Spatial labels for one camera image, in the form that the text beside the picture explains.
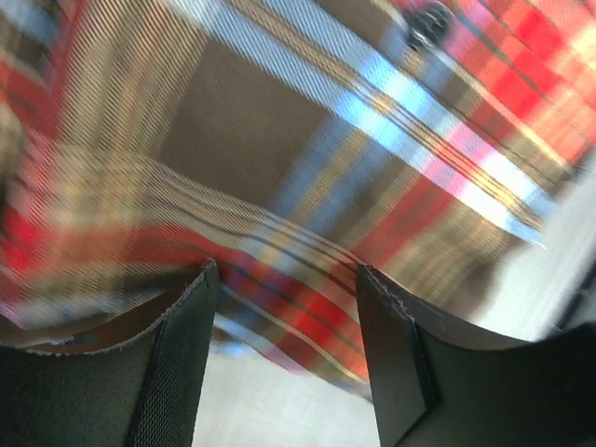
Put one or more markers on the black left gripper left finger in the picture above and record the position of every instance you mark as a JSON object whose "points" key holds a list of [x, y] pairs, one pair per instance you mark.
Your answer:
{"points": [[133, 380]]}

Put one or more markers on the red brown plaid shirt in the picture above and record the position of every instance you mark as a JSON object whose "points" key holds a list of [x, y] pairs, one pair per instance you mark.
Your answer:
{"points": [[289, 141]]}

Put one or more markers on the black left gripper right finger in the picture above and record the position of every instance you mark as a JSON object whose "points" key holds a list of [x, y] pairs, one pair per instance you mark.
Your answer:
{"points": [[438, 380]]}

